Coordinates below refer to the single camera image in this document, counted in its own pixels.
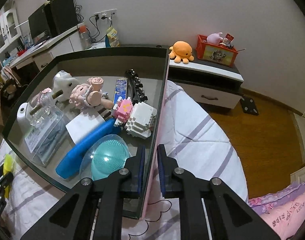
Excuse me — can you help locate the pink pillow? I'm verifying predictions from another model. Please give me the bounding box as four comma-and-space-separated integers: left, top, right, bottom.
248, 182, 305, 239

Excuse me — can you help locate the bottle with orange cap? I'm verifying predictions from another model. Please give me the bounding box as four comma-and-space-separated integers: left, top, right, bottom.
79, 25, 92, 50

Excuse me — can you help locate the orange octopus plush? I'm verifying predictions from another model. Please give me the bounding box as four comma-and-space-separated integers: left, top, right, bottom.
169, 41, 194, 64

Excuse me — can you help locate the white rounded plastic device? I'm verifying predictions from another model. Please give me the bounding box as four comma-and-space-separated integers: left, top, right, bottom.
17, 102, 33, 135

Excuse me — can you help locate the pink block figure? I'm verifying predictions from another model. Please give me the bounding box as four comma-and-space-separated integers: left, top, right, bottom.
112, 96, 133, 127

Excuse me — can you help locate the pink black storage box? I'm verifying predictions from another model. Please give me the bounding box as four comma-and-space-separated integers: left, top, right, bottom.
3, 46, 169, 219

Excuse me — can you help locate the black beaded hair clip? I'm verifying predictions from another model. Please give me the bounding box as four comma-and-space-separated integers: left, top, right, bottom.
125, 69, 148, 105

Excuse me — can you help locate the red toy crate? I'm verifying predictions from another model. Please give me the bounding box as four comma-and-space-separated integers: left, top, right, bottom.
196, 35, 238, 67

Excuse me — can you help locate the white low cabinet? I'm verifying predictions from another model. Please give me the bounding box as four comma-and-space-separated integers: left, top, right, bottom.
168, 59, 244, 110

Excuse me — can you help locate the pink plush toy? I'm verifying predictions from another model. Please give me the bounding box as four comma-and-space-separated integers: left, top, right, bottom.
206, 32, 224, 45

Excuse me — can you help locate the white block figure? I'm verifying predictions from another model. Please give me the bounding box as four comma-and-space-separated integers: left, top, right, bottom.
124, 102, 157, 139

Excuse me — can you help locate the black computer monitor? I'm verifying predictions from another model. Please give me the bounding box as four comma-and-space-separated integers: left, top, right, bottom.
28, 5, 49, 42

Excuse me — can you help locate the blue cylinder handle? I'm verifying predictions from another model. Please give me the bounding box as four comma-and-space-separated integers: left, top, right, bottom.
55, 118, 121, 179

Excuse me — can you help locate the white glass door cabinet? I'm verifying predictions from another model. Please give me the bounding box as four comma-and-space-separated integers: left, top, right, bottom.
0, 8, 22, 53

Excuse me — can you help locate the wall power strip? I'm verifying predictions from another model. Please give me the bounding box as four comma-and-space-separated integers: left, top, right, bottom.
93, 9, 117, 18

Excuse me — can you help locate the clear plastic box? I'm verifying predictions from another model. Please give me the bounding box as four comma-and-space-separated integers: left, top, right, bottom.
24, 110, 69, 167

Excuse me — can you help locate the black computer tower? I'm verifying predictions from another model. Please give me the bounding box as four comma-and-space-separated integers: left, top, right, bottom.
44, 0, 78, 37

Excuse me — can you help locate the snack bag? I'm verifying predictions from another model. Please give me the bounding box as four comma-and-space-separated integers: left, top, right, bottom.
105, 26, 120, 48

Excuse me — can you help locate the white desk with drawers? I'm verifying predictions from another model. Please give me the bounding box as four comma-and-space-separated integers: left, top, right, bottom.
9, 26, 83, 71

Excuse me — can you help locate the teal silicone brush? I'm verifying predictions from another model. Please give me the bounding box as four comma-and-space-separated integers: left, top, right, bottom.
79, 134, 131, 181

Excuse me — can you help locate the white striped bedspread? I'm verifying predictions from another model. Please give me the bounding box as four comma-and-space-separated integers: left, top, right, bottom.
2, 81, 248, 239

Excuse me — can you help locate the pink pig figurine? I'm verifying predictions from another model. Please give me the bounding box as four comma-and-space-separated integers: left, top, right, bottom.
69, 77, 114, 110

